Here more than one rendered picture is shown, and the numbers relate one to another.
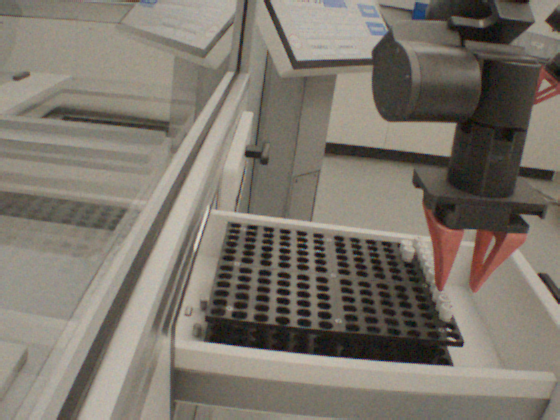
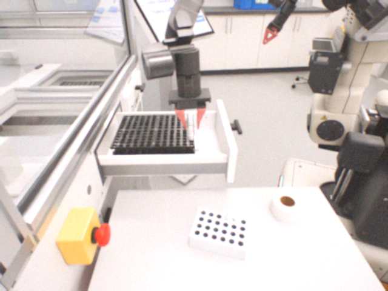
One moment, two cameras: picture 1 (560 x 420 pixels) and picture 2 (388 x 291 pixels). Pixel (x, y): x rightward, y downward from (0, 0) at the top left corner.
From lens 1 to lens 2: 25 cm
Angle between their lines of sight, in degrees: 9
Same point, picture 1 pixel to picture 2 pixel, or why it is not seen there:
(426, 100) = (154, 72)
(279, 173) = (167, 90)
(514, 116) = (190, 70)
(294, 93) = not seen: hidden behind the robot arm
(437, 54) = (156, 56)
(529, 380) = (216, 156)
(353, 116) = (209, 56)
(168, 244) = (86, 127)
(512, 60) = (185, 51)
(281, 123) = not seen: hidden behind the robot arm
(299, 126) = not seen: hidden behind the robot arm
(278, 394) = (134, 168)
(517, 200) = (199, 97)
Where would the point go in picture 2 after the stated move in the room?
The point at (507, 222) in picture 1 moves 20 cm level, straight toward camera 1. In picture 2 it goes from (196, 105) to (148, 150)
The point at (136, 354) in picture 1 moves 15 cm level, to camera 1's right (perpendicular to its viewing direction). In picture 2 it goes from (70, 157) to (150, 158)
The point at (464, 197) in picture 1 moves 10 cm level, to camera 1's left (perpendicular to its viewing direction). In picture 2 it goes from (179, 99) to (137, 99)
